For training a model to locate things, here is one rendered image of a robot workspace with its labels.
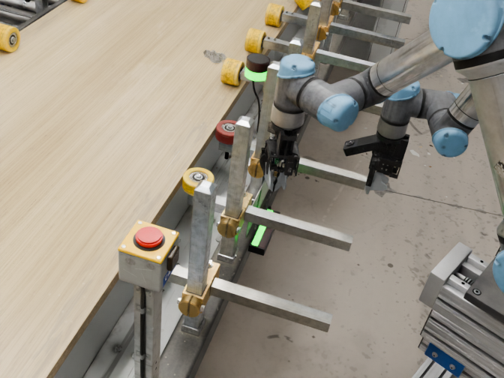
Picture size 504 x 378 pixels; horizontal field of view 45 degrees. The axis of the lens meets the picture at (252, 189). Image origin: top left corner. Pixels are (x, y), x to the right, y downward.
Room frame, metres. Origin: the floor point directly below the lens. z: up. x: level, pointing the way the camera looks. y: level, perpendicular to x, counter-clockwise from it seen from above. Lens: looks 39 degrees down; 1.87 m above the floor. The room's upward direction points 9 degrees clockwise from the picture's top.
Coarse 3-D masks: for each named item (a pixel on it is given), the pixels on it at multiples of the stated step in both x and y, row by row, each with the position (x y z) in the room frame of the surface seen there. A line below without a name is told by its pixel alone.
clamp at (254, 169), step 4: (252, 156) 1.38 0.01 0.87; (252, 160) 1.37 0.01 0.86; (256, 160) 1.36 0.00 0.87; (248, 164) 1.36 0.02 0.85; (252, 164) 1.35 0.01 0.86; (256, 164) 1.35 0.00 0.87; (248, 168) 1.35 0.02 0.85; (252, 168) 1.35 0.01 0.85; (256, 168) 1.36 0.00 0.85; (260, 168) 1.34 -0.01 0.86; (252, 172) 1.35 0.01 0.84; (256, 172) 1.34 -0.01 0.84; (260, 172) 1.34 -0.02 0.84; (252, 176) 1.35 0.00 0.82; (256, 176) 1.34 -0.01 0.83; (260, 176) 1.34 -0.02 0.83
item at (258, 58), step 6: (252, 54) 1.41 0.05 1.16; (258, 54) 1.42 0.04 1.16; (252, 60) 1.38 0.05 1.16; (258, 60) 1.39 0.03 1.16; (264, 60) 1.39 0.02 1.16; (264, 72) 1.38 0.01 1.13; (252, 84) 1.40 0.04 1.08; (264, 84) 1.38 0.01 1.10; (258, 102) 1.39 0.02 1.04; (258, 108) 1.39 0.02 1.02; (258, 114) 1.39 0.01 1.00; (258, 120) 1.39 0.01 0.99; (258, 126) 1.39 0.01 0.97
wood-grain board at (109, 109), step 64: (128, 0) 2.22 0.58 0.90; (192, 0) 2.32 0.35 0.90; (256, 0) 2.42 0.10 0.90; (0, 64) 1.61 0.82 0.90; (64, 64) 1.67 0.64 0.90; (128, 64) 1.73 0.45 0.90; (192, 64) 1.79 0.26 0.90; (0, 128) 1.29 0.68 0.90; (64, 128) 1.33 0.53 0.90; (128, 128) 1.38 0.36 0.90; (192, 128) 1.42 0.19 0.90; (0, 192) 1.04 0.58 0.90; (64, 192) 1.08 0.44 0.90; (128, 192) 1.11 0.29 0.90; (0, 256) 0.85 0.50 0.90; (64, 256) 0.87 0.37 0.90; (0, 320) 0.69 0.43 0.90; (64, 320) 0.71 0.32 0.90
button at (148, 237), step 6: (144, 228) 0.66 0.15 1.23; (150, 228) 0.66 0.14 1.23; (156, 228) 0.66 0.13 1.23; (138, 234) 0.64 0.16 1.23; (144, 234) 0.64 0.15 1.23; (150, 234) 0.64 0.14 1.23; (156, 234) 0.65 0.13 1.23; (162, 234) 0.65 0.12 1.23; (138, 240) 0.63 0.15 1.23; (144, 240) 0.63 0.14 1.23; (150, 240) 0.63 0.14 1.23; (156, 240) 0.63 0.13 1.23; (162, 240) 0.64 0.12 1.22; (144, 246) 0.62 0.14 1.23; (150, 246) 0.62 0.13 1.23
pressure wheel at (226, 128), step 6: (228, 120) 1.48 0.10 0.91; (216, 126) 1.45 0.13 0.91; (222, 126) 1.45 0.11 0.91; (228, 126) 1.45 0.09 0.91; (234, 126) 1.46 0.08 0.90; (216, 132) 1.43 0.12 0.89; (222, 132) 1.42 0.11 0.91; (228, 132) 1.42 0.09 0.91; (234, 132) 1.43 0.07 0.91; (216, 138) 1.43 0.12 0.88; (222, 138) 1.41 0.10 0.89; (228, 138) 1.41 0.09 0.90; (228, 144) 1.41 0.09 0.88; (228, 156) 1.45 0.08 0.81
